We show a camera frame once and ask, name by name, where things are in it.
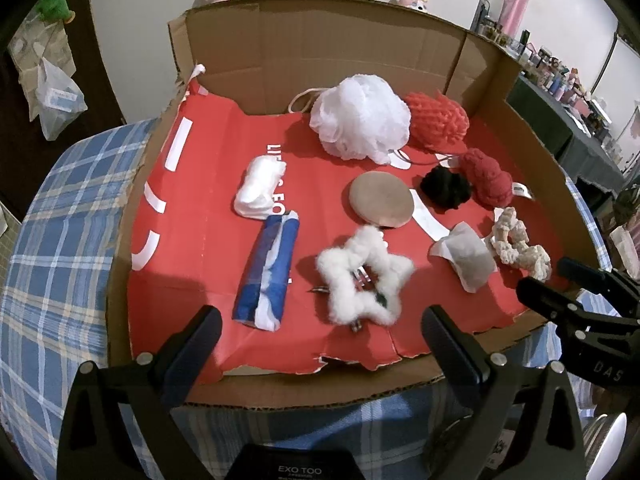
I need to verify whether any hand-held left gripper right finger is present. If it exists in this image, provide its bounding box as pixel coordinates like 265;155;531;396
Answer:
421;305;587;480

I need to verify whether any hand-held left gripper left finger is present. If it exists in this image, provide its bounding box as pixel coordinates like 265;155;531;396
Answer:
56;305;223;480

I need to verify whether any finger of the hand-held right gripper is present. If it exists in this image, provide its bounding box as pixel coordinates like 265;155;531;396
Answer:
556;256;640;293
516;276;601;333

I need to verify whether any cream crochet scrunchie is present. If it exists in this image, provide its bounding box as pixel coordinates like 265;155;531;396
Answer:
485;206;553;281

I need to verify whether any white grey fabric pad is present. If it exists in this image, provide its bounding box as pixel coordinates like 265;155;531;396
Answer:
430;222;498;293

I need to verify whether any dark red knit scrunchie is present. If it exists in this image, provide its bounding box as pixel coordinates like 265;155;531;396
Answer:
457;147;532;208

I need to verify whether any white fluffy star hair clip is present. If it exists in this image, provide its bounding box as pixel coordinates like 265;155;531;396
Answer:
315;225;417;331

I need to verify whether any black fuzzy scrunchie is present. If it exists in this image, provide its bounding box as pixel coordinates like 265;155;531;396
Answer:
419;165;473;209

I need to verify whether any beige round powder puff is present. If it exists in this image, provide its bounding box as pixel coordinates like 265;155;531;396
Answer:
349;171;415;228

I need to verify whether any red mesh bath loofah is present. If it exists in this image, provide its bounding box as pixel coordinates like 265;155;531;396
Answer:
404;91;471;153

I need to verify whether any white mesh bath pouf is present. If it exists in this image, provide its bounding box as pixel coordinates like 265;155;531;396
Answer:
292;75;412;165

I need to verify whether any brown cardboard box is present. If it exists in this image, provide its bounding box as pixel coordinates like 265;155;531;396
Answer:
102;0;601;411

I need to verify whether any red paper bag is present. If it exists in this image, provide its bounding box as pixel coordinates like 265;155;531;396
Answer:
127;87;546;376

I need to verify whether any dark green desk cloth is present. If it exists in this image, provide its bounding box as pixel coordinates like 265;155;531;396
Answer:
505;75;626;193

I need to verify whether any blue plaid blanket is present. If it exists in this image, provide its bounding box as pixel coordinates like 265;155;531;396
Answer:
0;117;640;480

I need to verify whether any row of cosmetic bottles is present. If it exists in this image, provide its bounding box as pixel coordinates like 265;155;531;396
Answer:
472;2;640;161

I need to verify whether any dark brown door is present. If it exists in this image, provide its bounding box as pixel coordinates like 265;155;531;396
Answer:
0;0;126;216

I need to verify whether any clear plastic bag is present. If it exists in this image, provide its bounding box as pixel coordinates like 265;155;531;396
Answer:
35;57;88;142

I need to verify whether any beige hanging organiser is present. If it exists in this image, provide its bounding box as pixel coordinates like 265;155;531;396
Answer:
7;5;71;126

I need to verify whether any green plush toy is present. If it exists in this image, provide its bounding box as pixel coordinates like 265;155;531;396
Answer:
37;0;76;23

